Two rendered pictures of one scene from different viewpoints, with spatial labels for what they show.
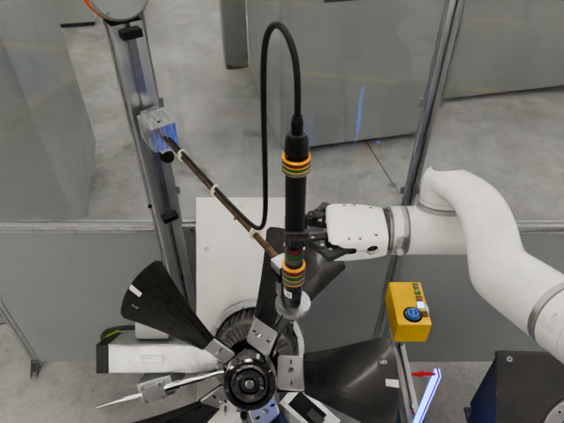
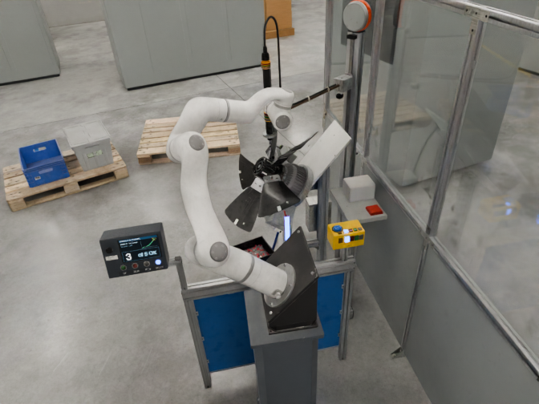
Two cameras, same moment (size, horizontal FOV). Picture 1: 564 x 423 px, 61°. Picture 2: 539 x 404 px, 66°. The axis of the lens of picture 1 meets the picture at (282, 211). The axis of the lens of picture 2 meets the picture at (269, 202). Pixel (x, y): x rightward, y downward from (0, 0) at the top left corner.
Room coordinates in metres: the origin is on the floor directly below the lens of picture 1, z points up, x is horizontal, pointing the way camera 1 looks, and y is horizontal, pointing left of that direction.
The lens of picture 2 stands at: (0.26, -1.88, 2.36)
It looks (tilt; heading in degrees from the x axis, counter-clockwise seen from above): 35 degrees down; 81
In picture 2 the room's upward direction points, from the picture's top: 3 degrees counter-clockwise
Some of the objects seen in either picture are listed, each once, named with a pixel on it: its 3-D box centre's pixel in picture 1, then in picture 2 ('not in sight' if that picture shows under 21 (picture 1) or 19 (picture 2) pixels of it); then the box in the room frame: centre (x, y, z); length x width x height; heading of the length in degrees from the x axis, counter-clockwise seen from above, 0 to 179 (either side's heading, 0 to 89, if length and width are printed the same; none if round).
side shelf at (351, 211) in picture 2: not in sight; (356, 203); (1.14, 0.09, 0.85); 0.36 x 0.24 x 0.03; 90
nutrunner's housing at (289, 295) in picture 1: (294, 232); (267, 95); (0.59, -0.02, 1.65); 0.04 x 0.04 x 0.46
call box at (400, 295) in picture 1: (406, 312); (345, 235); (0.88, -0.38, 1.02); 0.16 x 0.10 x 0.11; 0
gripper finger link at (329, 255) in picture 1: (339, 245); not in sight; (0.55, -0.10, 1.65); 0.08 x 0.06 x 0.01; 150
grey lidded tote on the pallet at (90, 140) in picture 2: not in sight; (90, 145); (-1.00, 2.63, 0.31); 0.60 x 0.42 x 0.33; 109
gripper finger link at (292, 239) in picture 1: (305, 244); not in sight; (0.55, -0.04, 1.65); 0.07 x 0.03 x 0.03; 90
